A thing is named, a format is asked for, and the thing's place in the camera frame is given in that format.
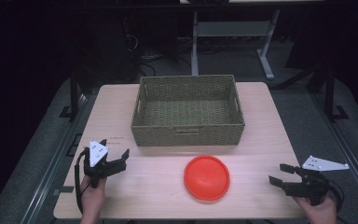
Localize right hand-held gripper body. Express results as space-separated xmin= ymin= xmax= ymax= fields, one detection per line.
xmin=283 ymin=155 xmax=350 ymax=206

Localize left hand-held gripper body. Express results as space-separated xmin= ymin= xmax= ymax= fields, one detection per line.
xmin=83 ymin=140 xmax=128 ymax=189

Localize orange plastic disc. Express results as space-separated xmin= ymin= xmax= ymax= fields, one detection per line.
xmin=184 ymin=155 xmax=231 ymax=202

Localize green woven basket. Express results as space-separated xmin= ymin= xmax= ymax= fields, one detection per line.
xmin=131 ymin=74 xmax=246 ymax=147

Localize person's right hand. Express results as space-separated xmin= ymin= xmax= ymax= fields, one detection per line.
xmin=293 ymin=193 xmax=338 ymax=224

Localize person's left hand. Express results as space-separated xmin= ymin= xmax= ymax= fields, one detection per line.
xmin=79 ymin=175 xmax=107 ymax=224

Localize black metal stand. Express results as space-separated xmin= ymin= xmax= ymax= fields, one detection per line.
xmin=322 ymin=65 xmax=351 ymax=123
xmin=58 ymin=68 xmax=87 ymax=123

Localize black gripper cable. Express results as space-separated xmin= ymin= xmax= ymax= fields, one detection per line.
xmin=315 ymin=172 xmax=351 ymax=224
xmin=74 ymin=147 xmax=91 ymax=216

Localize aluminium rail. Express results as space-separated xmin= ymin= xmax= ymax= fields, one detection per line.
xmin=20 ymin=91 xmax=90 ymax=224
xmin=310 ymin=91 xmax=358 ymax=217

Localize black floor cables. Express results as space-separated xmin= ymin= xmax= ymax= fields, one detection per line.
xmin=122 ymin=34 xmax=194 ymax=78

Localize grey metal desk frame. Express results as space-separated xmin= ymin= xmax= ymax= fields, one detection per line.
xmin=190 ymin=8 xmax=282 ymax=80

